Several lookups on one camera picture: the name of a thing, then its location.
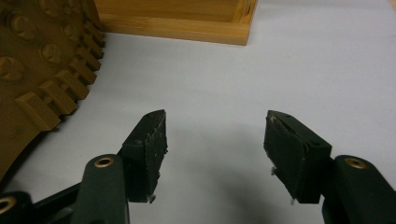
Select tan suede boot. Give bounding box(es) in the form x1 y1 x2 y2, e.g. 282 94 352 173
0 0 106 185

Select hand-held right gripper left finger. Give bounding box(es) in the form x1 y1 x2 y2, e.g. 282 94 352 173
120 108 169 204

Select wooden shoe rack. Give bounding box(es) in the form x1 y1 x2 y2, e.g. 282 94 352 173
92 0 259 47

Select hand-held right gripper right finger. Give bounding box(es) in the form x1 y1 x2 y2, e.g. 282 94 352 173
263 109 333 204

